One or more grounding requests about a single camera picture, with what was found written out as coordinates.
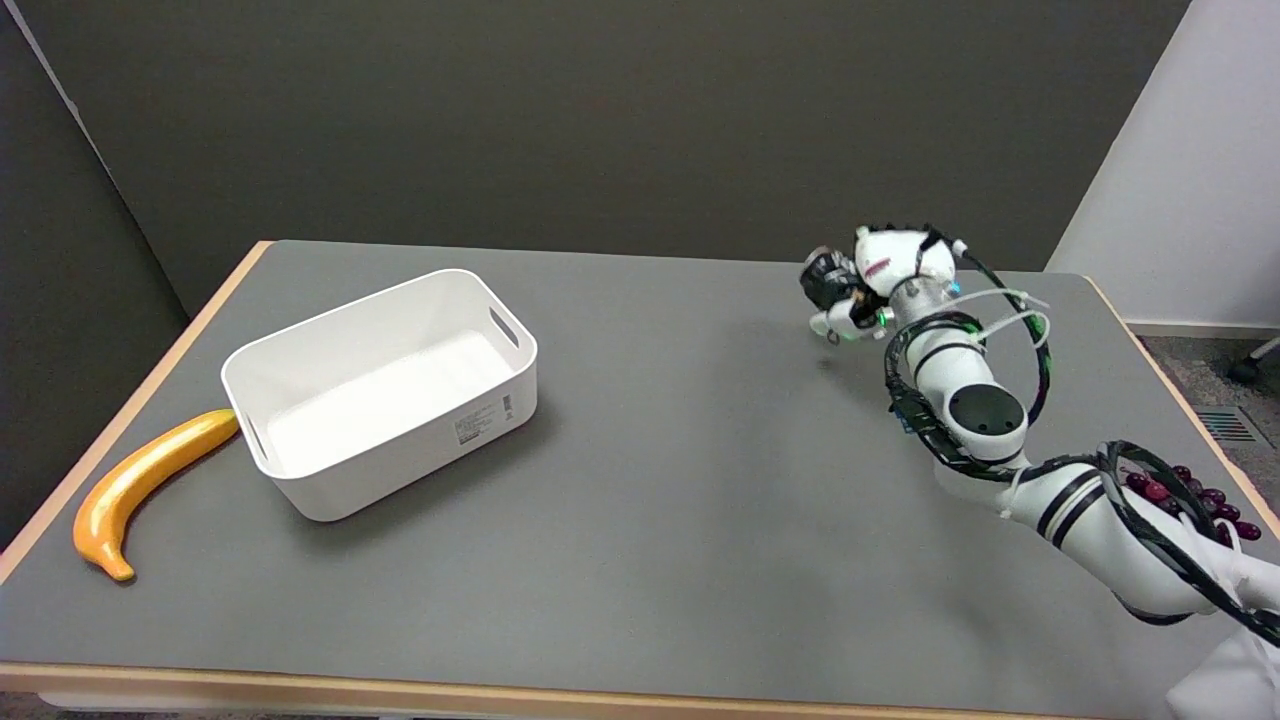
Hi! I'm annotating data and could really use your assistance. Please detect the white plastic storage bin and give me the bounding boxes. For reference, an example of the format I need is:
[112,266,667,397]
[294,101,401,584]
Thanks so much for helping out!
[221,268,539,523]

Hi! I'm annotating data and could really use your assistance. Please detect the black green cable loop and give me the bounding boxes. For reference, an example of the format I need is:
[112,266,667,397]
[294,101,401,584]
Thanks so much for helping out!
[884,232,1053,473]

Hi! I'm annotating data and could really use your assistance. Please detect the purple toy grape bunch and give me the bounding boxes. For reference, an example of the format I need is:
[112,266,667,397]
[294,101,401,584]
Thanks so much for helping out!
[1124,464,1264,547]

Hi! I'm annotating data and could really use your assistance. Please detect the black chair caster leg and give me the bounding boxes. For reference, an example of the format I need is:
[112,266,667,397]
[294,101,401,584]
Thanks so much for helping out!
[1229,338,1280,387]

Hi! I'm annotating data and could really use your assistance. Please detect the metal floor vent grille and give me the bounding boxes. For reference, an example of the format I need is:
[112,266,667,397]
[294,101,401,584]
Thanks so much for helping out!
[1195,406,1259,445]

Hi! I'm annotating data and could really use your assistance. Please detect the black drink can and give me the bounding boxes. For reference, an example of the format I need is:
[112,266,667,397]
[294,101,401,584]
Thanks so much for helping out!
[799,247,863,313]

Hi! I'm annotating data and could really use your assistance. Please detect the black forearm cable bundle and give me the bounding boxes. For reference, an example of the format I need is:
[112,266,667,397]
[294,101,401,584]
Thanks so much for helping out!
[1094,440,1280,647]

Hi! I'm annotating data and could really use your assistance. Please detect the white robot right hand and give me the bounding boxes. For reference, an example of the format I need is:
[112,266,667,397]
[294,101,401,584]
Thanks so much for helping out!
[810,225,965,345]

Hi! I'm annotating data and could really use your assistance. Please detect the white robot torso cover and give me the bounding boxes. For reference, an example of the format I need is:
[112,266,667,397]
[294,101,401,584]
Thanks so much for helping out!
[1163,628,1280,720]

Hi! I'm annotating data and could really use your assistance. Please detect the yellow toy banana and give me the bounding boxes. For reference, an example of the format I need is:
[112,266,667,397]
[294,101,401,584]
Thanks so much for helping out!
[73,408,241,584]

